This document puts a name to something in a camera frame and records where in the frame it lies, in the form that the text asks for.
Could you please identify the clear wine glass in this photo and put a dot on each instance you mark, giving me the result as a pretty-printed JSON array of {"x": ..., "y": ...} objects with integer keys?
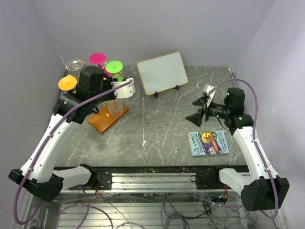
[
  {"x": 74, "y": 66},
  {"x": 200, "y": 89},
  {"x": 114, "y": 108}
]

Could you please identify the green plastic wine glass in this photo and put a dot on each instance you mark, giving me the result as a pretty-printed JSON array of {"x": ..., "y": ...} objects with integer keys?
[{"x": 115, "y": 69}]

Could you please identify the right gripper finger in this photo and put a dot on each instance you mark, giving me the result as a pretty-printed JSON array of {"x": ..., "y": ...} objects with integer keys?
[
  {"x": 196, "y": 118},
  {"x": 202, "y": 101}
]

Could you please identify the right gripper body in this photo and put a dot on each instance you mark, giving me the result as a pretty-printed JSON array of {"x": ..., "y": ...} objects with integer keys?
[{"x": 218, "y": 110}]

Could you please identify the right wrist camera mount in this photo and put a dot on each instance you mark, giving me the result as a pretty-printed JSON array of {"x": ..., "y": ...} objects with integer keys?
[{"x": 210, "y": 91}]

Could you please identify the gold wire glass rack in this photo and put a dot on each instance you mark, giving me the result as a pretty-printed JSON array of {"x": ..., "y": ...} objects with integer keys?
[{"x": 100, "y": 119}]

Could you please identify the orange plastic wine glass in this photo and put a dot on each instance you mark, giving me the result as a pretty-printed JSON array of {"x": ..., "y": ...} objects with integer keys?
[{"x": 67, "y": 83}]

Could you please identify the pink plastic wine glass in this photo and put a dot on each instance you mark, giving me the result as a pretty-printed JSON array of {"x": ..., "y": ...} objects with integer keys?
[{"x": 101, "y": 60}]

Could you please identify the aluminium rail frame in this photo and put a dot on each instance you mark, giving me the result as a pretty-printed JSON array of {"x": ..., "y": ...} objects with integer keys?
[{"x": 151, "y": 198}]

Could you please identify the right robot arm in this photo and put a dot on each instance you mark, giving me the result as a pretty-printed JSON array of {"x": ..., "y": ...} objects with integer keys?
[{"x": 263, "y": 189}]

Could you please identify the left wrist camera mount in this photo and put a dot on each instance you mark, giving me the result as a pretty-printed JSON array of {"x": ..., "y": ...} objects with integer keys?
[{"x": 124, "y": 89}]

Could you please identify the treehouse children's book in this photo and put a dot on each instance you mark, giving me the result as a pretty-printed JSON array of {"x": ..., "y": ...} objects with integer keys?
[{"x": 208, "y": 143}]

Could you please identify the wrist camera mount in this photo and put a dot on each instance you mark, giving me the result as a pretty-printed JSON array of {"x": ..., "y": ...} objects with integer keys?
[
  {"x": 124, "y": 89},
  {"x": 210, "y": 91}
]

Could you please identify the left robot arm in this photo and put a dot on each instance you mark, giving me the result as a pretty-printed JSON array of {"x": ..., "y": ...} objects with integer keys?
[{"x": 37, "y": 175}]

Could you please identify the small whiteboard wooden frame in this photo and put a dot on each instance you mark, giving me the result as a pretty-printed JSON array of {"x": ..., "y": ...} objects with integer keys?
[{"x": 162, "y": 73}]

